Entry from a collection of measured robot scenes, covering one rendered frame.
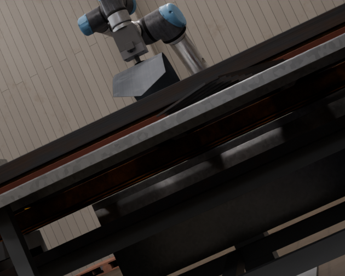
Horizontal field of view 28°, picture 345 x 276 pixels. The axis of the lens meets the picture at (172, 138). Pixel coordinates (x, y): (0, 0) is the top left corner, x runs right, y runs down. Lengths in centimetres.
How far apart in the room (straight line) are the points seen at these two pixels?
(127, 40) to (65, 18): 891
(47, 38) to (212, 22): 270
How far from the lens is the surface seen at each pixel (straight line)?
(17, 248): 184
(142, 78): 214
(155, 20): 284
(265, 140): 272
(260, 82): 163
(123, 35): 238
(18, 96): 1148
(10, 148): 1154
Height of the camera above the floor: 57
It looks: 5 degrees up
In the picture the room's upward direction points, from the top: 25 degrees counter-clockwise
